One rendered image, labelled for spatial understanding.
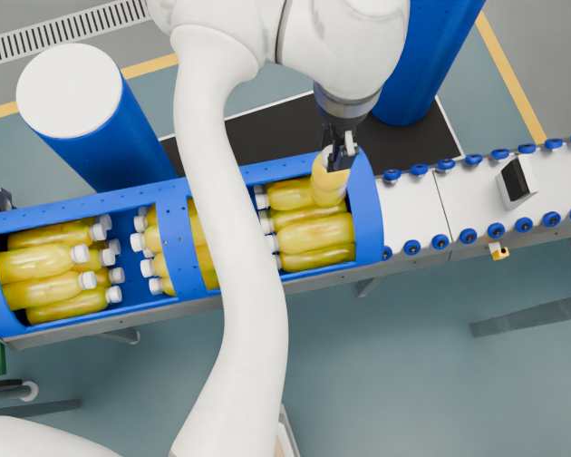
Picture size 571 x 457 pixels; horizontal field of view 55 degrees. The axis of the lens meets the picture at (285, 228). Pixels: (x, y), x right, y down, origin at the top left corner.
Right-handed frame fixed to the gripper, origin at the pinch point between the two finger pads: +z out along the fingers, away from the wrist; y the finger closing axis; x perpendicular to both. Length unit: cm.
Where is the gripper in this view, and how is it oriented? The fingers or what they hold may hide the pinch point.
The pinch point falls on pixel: (333, 150)
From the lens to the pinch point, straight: 93.4
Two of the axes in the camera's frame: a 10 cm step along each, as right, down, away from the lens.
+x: -9.8, 1.9, -0.5
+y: -2.0, -9.5, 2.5
